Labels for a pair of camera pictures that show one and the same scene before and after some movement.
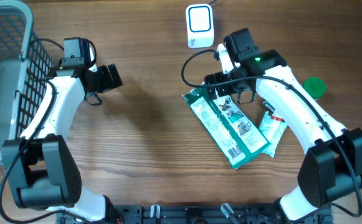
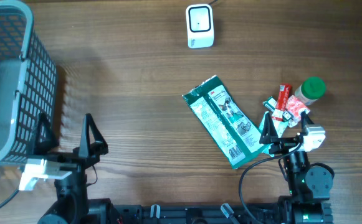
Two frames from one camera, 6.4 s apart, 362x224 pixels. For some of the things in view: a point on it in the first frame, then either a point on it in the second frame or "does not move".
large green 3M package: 235,134 does not move
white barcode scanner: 200,25 does not move
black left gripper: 108,83 → 87,155
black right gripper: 217,77 → 270,136
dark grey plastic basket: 17,71 does not move
